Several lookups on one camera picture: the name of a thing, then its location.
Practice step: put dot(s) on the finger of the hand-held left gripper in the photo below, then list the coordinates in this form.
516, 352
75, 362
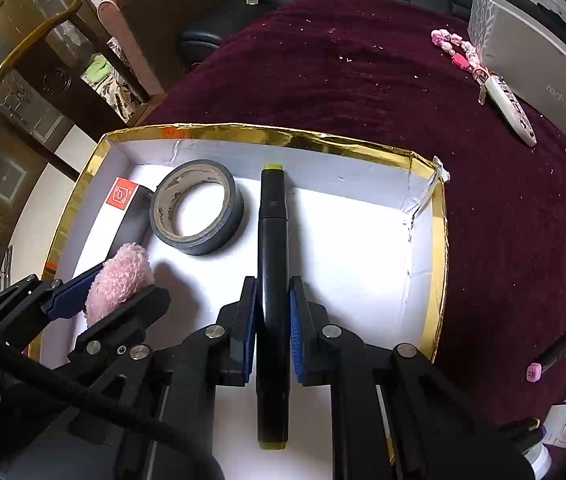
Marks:
138, 307
73, 290

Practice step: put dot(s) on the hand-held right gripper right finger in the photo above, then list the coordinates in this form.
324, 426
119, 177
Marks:
297, 330

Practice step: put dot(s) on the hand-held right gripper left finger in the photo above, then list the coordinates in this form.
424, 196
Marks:
249, 330

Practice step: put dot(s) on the pink fluffy ball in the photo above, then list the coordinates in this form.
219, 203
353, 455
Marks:
118, 285

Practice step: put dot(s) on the black marker yellow caps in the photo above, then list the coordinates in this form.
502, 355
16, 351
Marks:
273, 240

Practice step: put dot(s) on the gold-rimmed white box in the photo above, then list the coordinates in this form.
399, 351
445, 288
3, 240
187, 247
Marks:
353, 240

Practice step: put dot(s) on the grey tape roll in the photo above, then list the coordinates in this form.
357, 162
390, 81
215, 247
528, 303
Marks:
203, 246

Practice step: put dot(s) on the black box red label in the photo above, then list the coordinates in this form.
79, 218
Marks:
123, 195

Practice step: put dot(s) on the floral seat cushion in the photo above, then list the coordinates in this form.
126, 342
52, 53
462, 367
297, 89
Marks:
123, 100

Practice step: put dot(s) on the light green plastic item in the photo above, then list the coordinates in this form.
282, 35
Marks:
98, 67

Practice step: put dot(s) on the wooden chair gold backrest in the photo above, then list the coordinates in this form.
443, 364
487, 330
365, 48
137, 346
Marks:
23, 42

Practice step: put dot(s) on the black marker pink cap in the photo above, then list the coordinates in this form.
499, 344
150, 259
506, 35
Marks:
563, 345

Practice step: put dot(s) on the small white bottle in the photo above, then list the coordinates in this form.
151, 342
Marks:
540, 457

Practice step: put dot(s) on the grey shoe box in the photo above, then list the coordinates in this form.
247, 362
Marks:
538, 60

